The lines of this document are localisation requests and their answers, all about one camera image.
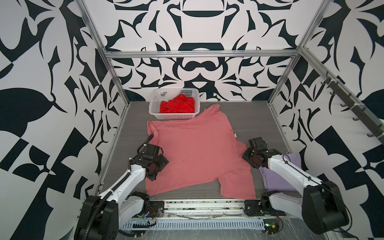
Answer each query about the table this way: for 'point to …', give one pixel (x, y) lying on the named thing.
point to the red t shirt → (181, 103)
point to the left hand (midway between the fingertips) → (163, 163)
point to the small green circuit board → (271, 226)
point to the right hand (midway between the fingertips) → (245, 155)
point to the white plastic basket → (166, 94)
